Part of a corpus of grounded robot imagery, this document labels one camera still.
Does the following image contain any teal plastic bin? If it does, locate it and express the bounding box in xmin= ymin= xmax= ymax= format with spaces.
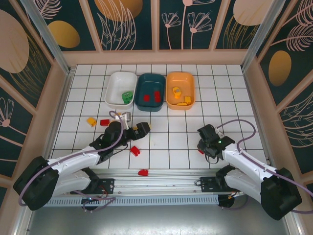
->
xmin=134 ymin=73 xmax=167 ymax=113

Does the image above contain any white plastic bin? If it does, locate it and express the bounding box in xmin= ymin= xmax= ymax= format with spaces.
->
xmin=104 ymin=70 xmax=137 ymax=109

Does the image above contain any orange plastic bin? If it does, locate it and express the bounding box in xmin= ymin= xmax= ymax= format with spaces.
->
xmin=165 ymin=71 xmax=196 ymax=110

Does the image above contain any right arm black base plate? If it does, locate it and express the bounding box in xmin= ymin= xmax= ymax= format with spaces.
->
xmin=200 ymin=176 xmax=221 ymax=194

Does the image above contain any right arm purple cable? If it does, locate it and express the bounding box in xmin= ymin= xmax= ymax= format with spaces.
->
xmin=216 ymin=119 xmax=313 ymax=215

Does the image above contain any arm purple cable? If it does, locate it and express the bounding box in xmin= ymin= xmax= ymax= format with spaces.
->
xmin=19 ymin=110 xmax=125 ymax=213
xmin=216 ymin=119 xmax=313 ymax=215

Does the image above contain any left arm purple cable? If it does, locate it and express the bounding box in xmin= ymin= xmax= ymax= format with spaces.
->
xmin=19 ymin=110 xmax=125 ymax=213

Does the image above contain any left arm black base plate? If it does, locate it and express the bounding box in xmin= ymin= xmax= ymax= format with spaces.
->
xmin=96 ymin=178 xmax=115 ymax=195

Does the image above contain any aluminium mounting rail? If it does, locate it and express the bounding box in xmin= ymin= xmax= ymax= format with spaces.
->
xmin=24 ymin=168 xmax=291 ymax=196

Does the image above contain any small controller board with wires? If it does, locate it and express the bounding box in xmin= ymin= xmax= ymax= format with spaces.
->
xmin=80 ymin=194 xmax=108 ymax=211

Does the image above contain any slotted grey cable duct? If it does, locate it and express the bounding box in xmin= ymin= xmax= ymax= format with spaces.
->
xmin=34 ymin=195 xmax=221 ymax=207

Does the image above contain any aluminium frame post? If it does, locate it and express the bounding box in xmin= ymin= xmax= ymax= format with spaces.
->
xmin=21 ymin=0 xmax=75 ymax=75
xmin=241 ymin=0 xmax=276 ymax=73

